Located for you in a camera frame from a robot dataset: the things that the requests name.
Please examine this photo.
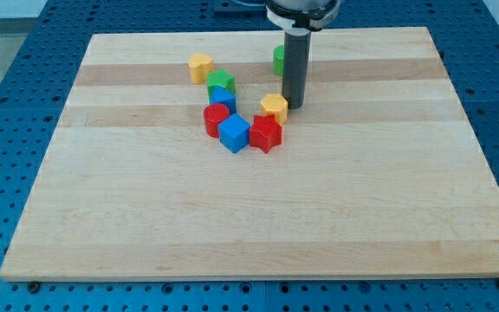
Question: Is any yellow heart block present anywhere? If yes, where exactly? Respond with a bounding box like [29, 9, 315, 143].
[188, 53, 215, 84]

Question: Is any yellow hexagon block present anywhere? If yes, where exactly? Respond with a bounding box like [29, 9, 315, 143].
[260, 94, 288, 125]

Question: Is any green cylinder block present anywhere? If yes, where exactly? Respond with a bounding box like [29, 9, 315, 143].
[272, 45, 284, 76]

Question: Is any red star block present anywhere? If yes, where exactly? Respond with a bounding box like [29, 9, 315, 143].
[249, 114, 282, 153]

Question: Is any blue triangle block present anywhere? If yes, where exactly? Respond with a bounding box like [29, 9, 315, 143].
[210, 87, 237, 114]

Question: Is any blue cube block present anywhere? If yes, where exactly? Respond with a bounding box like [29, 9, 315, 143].
[218, 114, 250, 153]

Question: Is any red cylinder block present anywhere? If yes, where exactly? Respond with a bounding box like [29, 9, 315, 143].
[203, 103, 230, 138]

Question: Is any green star block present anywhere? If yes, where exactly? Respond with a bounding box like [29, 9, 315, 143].
[206, 68, 236, 96]

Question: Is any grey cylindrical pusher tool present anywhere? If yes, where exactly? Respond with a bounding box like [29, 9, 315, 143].
[282, 29, 311, 109]

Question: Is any light wooden board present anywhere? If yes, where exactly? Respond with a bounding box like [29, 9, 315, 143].
[0, 27, 499, 282]

